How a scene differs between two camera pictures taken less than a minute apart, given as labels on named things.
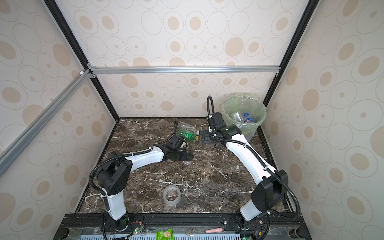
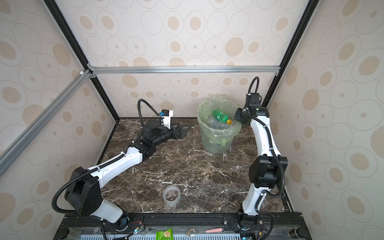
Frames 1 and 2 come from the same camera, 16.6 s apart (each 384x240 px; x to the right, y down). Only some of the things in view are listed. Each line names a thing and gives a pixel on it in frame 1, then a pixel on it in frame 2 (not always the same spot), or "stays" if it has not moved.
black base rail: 181,226 stays
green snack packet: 165,235 stays
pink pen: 219,230 stays
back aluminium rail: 184,70 stays
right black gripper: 205,136 -> 238,115
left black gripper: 184,157 -> 180,135
